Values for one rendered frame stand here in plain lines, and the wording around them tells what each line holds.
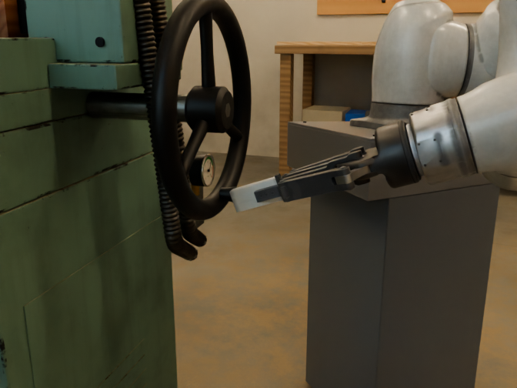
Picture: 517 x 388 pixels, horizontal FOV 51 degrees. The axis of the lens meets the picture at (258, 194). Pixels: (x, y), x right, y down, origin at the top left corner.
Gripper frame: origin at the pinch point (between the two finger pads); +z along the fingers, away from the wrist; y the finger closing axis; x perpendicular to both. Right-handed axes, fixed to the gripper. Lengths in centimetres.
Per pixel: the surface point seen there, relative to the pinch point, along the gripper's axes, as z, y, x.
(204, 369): 55, -59, 55
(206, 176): 18.8, -26.7, -1.2
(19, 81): 18.2, 12.6, -22.1
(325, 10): 35, -333, -55
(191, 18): -1.9, 6.6, -22.2
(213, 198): 6.5, -0.5, -1.0
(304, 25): 52, -336, -50
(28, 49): 17.0, 10.5, -25.4
